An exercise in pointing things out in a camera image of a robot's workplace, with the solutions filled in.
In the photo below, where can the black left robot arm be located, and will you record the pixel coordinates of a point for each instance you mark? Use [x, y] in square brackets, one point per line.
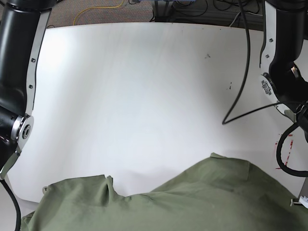
[281, 79]

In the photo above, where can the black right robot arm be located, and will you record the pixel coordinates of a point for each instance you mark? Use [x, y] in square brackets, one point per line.
[22, 28]

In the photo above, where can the green T-shirt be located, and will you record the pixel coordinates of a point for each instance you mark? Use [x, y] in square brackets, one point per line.
[216, 194]

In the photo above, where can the red tape rectangle marking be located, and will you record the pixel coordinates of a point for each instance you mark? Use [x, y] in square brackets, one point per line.
[285, 152]

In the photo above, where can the left grey table grommet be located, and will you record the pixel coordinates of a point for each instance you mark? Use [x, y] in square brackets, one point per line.
[44, 190]

